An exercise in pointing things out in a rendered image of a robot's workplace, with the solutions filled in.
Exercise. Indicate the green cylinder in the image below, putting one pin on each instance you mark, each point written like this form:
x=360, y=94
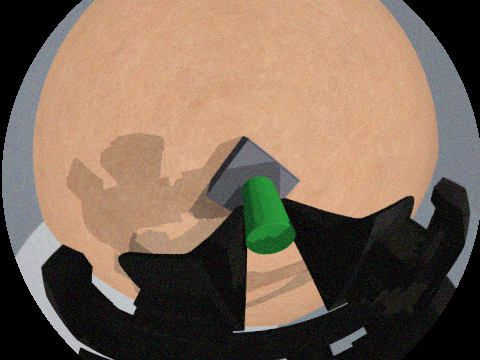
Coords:
x=267, y=226

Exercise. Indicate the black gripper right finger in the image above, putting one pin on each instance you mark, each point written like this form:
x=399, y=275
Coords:
x=334, y=247

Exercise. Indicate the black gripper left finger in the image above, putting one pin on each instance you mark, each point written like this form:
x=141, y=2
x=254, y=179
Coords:
x=216, y=268

